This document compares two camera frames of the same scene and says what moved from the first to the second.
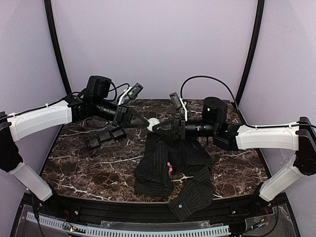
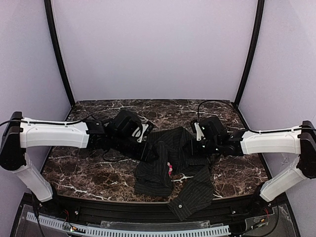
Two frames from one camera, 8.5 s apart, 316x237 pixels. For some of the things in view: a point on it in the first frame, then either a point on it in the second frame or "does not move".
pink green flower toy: x=170 y=168 does not move
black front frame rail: x=149 y=212 does not move
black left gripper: x=121 y=116 → x=150 y=153
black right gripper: x=178 y=128 → x=191 y=144
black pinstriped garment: x=154 y=173 does not move
